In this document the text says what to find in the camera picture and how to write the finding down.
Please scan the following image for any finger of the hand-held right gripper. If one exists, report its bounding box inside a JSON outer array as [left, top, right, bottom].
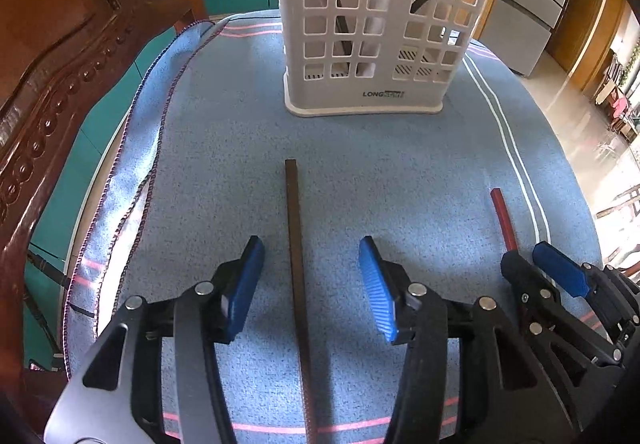
[[500, 250, 624, 431], [531, 240, 640, 355]]

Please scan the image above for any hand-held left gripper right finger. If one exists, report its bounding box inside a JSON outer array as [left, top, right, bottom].
[[358, 235, 576, 444]]

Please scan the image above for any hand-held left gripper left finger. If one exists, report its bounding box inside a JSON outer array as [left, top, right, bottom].
[[44, 235, 266, 444]]

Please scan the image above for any brown wooden chopstick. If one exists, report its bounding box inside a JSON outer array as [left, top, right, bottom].
[[303, 0, 352, 75], [284, 159, 317, 444]]

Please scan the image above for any dark red chopstick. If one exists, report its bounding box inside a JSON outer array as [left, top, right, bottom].
[[489, 187, 523, 257]]

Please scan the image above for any white plastic utensil basket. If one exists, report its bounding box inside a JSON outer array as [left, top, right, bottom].
[[270, 0, 511, 119]]

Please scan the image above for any blue striped towel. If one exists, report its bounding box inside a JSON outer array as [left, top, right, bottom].
[[62, 11, 603, 444]]

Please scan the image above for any pink chair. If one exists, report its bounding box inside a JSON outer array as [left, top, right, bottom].
[[611, 88, 632, 117]]

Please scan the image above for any brown wooden door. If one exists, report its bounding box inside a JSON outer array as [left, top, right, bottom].
[[545, 0, 608, 75]]

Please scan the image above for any silver refrigerator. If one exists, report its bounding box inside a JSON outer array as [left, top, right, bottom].
[[475, 0, 583, 77]]

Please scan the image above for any carved brown wooden chair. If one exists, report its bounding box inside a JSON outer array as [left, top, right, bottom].
[[0, 0, 208, 425]]

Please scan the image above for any black cable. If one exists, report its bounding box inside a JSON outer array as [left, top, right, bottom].
[[25, 249, 71, 370]]

